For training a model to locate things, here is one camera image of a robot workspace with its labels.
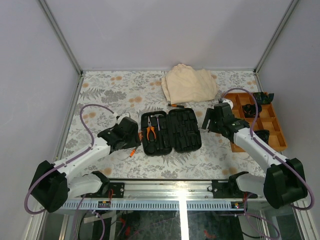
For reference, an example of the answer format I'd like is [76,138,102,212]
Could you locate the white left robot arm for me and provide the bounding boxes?
[29,116,141,213]

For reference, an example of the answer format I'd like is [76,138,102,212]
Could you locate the orange black needle-nose pliers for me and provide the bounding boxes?
[146,116,157,142]

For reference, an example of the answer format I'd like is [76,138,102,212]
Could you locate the dark tape roll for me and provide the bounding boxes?
[254,129,270,145]
[253,91,275,105]
[242,104,262,118]

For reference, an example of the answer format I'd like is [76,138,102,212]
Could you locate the dark tape roll bottom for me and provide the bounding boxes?
[254,129,270,145]

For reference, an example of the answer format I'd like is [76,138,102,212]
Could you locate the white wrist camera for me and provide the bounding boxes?
[218,98,234,109]
[113,112,131,123]

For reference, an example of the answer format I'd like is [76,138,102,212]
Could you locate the dark tape roll top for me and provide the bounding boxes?
[253,91,275,105]

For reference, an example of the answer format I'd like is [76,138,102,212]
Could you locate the small precision screwdriver by bag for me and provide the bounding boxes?
[168,103,185,108]

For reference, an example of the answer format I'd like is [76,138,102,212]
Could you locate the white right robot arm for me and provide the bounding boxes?
[202,102,308,209]

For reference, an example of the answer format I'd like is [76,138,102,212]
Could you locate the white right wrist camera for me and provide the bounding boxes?
[218,98,234,109]

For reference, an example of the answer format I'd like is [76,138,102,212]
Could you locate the dark green tool case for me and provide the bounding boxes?
[140,108,202,157]

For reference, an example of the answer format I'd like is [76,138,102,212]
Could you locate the steel claw hammer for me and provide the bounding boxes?
[154,113,166,131]

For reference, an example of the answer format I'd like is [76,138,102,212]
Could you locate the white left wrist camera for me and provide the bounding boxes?
[113,112,131,123]

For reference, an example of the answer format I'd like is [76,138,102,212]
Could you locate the cream cloth bag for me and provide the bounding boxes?
[161,63,218,104]

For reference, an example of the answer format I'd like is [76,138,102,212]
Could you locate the orange utility knife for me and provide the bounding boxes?
[129,146,139,158]

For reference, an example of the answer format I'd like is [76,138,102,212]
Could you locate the orange compartment tray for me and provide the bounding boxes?
[225,92,288,152]

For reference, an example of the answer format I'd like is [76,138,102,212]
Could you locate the floral table mat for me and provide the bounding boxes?
[62,70,265,180]

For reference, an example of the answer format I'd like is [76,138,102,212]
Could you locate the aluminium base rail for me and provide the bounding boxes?
[59,178,266,211]

